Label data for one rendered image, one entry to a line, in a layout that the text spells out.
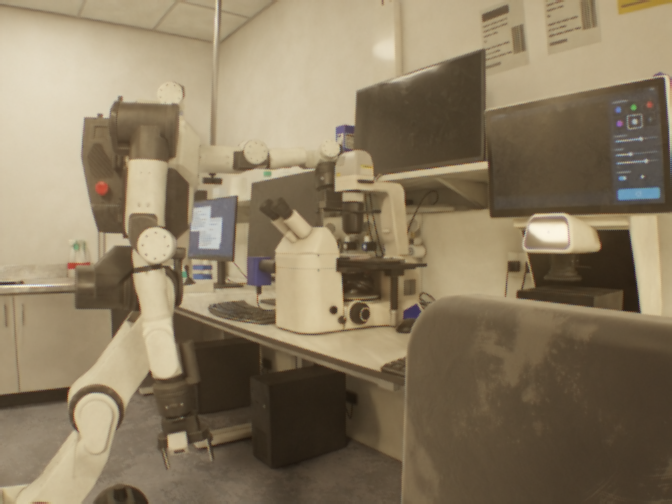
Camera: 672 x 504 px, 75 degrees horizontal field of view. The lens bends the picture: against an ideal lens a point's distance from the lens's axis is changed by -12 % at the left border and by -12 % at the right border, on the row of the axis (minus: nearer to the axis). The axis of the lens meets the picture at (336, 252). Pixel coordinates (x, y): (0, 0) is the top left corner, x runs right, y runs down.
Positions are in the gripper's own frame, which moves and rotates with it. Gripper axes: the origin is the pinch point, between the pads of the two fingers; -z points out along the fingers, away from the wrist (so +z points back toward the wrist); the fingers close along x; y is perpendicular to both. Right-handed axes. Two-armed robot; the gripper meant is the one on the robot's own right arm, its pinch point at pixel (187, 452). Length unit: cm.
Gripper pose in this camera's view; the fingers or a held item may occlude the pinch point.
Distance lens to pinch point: 122.8
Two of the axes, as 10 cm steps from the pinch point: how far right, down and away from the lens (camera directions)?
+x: 9.5, -1.7, 2.5
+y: -2.6, -0.1, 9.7
